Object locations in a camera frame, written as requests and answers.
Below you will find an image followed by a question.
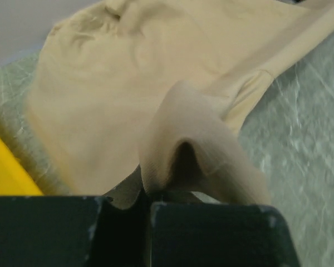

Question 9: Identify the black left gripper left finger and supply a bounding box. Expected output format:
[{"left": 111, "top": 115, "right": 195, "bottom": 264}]
[{"left": 0, "top": 169, "right": 150, "bottom": 266}]

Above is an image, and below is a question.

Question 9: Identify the beige t-shirt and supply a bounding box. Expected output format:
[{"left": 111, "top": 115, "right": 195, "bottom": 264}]
[{"left": 26, "top": 1, "right": 334, "bottom": 206}]

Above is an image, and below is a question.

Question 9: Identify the yellow plastic bin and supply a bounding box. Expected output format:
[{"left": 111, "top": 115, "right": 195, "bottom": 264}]
[{"left": 0, "top": 138, "right": 42, "bottom": 196}]

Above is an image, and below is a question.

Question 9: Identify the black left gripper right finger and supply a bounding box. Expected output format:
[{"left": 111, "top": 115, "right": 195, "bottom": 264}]
[{"left": 150, "top": 194, "right": 301, "bottom": 266}]

